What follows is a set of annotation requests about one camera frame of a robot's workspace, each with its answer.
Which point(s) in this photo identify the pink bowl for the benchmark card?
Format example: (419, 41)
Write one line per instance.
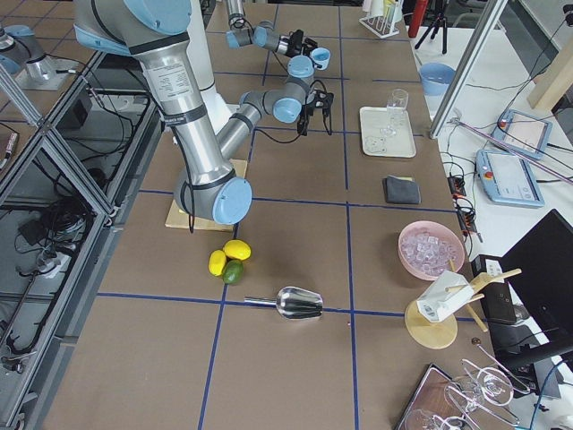
(432, 253)

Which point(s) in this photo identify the white box on stand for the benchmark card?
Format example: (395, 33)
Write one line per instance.
(444, 297)

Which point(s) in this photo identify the blue bowl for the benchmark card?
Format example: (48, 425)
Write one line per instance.
(436, 78)

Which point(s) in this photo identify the cream bear tray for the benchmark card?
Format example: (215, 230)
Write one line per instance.
(372, 120)

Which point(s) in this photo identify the blue teach pendant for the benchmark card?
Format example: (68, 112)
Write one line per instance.
(507, 179)
(524, 131)

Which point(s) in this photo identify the metal ice scoop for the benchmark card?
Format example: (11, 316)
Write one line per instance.
(293, 303)

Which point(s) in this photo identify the clear ice cubes in pink bowl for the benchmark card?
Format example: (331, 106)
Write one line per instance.
(430, 250)

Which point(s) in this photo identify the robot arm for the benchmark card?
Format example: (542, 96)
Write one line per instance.
(168, 39)
(241, 33)

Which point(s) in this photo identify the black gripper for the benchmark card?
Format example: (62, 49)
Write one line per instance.
(304, 112)
(295, 44)

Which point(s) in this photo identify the grey folded cloth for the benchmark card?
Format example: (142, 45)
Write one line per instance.
(401, 191)

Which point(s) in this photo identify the black monitor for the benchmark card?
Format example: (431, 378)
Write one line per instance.
(544, 286)

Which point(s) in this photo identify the metal rod tool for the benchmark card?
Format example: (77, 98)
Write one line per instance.
(489, 138)

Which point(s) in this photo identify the clear glasses on tray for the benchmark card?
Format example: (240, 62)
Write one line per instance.
(479, 396)

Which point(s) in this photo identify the aluminium frame post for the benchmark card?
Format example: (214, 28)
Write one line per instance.
(486, 24)

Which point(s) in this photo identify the clear wine glass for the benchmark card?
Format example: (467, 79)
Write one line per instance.
(396, 112)

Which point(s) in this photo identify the round wooden stand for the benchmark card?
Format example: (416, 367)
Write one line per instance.
(442, 334)

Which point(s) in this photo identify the light blue plastic cup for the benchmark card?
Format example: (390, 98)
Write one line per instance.
(320, 57)

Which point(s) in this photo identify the whole yellow lemon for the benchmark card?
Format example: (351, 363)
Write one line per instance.
(237, 249)

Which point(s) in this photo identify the black tripod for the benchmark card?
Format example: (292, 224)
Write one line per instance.
(440, 22)

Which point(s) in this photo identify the white wire rack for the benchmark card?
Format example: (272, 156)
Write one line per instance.
(382, 17)

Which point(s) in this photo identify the green lime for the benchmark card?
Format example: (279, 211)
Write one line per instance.
(233, 272)

